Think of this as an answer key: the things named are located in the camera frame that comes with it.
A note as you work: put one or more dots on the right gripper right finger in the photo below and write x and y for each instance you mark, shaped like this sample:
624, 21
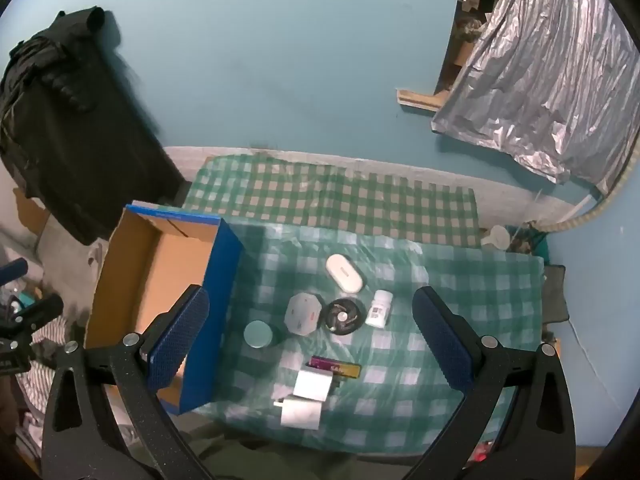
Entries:
537, 437

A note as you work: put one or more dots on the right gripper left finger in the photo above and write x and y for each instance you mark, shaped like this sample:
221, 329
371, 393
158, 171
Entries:
81, 439

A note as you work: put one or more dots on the white pill bottle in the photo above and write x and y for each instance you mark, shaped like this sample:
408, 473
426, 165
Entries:
379, 310

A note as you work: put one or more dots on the black round fan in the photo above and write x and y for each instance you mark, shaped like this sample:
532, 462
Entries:
342, 317

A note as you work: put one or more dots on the white charger block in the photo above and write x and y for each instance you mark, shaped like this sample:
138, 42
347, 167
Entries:
313, 384

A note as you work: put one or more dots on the blue cardboard box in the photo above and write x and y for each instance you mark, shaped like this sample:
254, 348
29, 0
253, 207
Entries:
153, 255

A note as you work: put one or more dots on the teal metal tin can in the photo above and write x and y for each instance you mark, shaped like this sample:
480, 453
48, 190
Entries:
258, 334

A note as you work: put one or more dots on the white oval case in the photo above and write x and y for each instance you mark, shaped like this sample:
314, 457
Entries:
344, 274

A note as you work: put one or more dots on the white octagonal device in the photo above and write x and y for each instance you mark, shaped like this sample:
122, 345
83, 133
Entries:
302, 314

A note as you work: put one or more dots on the striped clothing pile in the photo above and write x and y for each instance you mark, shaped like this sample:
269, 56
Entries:
36, 383

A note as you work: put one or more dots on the green checkered tablecloth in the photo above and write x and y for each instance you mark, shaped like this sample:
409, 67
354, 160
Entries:
401, 400

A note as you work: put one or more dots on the black hanging garment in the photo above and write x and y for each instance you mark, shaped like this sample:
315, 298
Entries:
72, 137

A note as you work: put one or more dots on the small-check green cloth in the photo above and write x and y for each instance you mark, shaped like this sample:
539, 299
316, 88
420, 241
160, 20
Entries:
265, 188

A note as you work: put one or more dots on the wooden plank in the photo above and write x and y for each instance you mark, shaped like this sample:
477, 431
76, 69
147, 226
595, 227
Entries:
430, 102

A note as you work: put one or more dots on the silver foil sheet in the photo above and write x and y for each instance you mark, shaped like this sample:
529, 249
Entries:
555, 85

